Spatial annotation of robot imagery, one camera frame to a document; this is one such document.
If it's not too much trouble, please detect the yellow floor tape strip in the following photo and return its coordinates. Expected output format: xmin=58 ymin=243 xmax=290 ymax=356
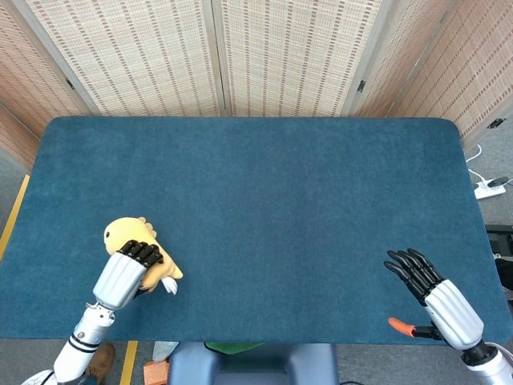
xmin=119 ymin=340 xmax=139 ymax=385

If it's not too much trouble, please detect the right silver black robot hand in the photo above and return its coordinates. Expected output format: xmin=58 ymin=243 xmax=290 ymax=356
xmin=383 ymin=248 xmax=486 ymax=351

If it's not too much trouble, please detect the woven folding screen panel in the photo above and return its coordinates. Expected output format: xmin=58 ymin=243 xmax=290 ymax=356
xmin=386 ymin=0 xmax=513 ymax=141
xmin=0 ymin=0 xmax=99 ymax=140
xmin=0 ymin=102 xmax=42 ymax=172
xmin=211 ymin=0 xmax=388 ymax=118
xmin=342 ymin=0 xmax=460 ymax=118
xmin=11 ymin=0 xmax=228 ymax=118

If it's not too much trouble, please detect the white sneaker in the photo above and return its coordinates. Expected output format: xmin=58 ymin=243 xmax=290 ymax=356
xmin=20 ymin=369 xmax=57 ymax=385

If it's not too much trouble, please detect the green sheet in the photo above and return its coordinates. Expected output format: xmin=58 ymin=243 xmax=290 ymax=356
xmin=204 ymin=341 xmax=266 ymax=355

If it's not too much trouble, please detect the white power cable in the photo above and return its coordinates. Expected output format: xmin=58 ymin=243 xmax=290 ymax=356
xmin=465 ymin=143 xmax=488 ymax=184

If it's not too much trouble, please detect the blue grey robot torso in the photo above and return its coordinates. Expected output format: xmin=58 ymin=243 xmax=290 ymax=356
xmin=167 ymin=342 xmax=341 ymax=385

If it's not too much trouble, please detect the blue felt table cover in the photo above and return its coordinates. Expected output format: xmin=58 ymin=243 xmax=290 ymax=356
xmin=0 ymin=115 xmax=513 ymax=347

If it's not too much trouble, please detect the black equipment box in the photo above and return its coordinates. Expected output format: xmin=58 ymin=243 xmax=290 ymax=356
xmin=485 ymin=224 xmax=513 ymax=258

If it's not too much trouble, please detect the brown leather shoe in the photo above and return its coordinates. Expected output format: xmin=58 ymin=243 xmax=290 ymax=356
xmin=85 ymin=342 xmax=116 ymax=380

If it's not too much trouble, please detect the yellow plush toy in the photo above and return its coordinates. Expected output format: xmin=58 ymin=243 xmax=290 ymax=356
xmin=103 ymin=216 xmax=184 ymax=296

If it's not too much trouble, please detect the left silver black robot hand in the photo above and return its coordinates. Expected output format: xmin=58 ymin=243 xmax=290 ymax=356
xmin=92 ymin=240 xmax=164 ymax=312

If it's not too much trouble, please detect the white power strip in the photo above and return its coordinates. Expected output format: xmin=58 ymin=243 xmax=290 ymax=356
xmin=474 ymin=179 xmax=507 ymax=201

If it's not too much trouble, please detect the orange foam block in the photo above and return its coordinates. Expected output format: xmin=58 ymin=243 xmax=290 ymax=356
xmin=143 ymin=359 xmax=171 ymax=385

